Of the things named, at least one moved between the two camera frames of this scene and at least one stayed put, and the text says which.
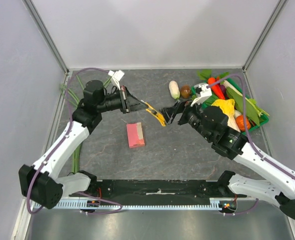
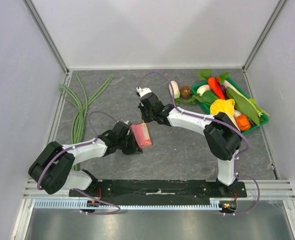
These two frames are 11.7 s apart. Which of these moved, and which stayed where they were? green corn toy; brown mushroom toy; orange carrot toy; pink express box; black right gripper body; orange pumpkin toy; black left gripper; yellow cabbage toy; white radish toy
Moved: pink express box; black right gripper body; black left gripper
Stayed: orange pumpkin toy; yellow cabbage toy; green corn toy; orange carrot toy; white radish toy; brown mushroom toy
